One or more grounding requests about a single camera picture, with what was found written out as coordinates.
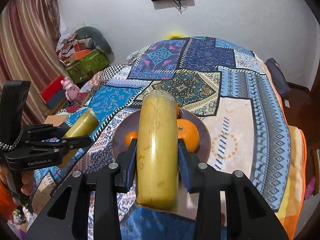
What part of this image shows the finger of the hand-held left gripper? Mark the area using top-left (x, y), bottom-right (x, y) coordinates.
top-left (22, 123), bottom-right (71, 141)
top-left (25, 135), bottom-right (93, 154)

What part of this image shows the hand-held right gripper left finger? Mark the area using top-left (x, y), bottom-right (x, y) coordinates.
top-left (25, 138), bottom-right (138, 240)

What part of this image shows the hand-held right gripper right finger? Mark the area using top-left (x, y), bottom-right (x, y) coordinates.
top-left (178, 138), bottom-right (289, 240)

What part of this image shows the small tangerine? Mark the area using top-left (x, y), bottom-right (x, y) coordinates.
top-left (125, 131), bottom-right (139, 147)

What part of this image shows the yellow sugarcane piece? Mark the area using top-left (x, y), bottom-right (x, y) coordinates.
top-left (136, 91), bottom-right (179, 212)

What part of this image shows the dark round plate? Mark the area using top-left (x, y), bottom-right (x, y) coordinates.
top-left (111, 109), bottom-right (212, 166)

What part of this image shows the person's left hand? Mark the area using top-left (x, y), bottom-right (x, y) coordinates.
top-left (20, 171), bottom-right (35, 198)

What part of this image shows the beige cardboard box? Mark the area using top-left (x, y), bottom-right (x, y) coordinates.
top-left (44, 114), bottom-right (71, 128)

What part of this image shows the red box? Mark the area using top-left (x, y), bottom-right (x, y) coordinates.
top-left (39, 75), bottom-right (67, 104)

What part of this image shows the pink toy figure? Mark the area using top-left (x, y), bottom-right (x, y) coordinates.
top-left (61, 77), bottom-right (81, 103)

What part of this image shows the striped brown curtain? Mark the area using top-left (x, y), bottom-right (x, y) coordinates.
top-left (0, 0), bottom-right (64, 125)

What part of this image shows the patchwork printed blanket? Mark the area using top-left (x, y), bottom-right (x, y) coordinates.
top-left (25, 36), bottom-right (292, 240)

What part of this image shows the green patterned box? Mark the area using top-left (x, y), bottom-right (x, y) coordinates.
top-left (65, 49), bottom-right (111, 84)

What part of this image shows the orange box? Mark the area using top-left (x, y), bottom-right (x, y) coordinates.
top-left (67, 49), bottom-right (92, 63)

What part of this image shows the pile of paper clutter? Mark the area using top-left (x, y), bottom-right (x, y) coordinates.
top-left (56, 30), bottom-right (97, 63)

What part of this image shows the orange blanket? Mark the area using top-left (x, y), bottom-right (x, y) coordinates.
top-left (274, 125), bottom-right (308, 240)

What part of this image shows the pink object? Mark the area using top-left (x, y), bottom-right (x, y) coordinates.
top-left (304, 176), bottom-right (316, 201)

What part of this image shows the grey backpack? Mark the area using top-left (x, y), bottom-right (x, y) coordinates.
top-left (264, 58), bottom-right (292, 98)

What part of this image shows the yellow round object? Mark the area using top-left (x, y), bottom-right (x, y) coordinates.
top-left (165, 31), bottom-right (187, 40)

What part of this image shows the hanging black cable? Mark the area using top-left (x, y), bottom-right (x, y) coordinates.
top-left (174, 0), bottom-right (188, 13)

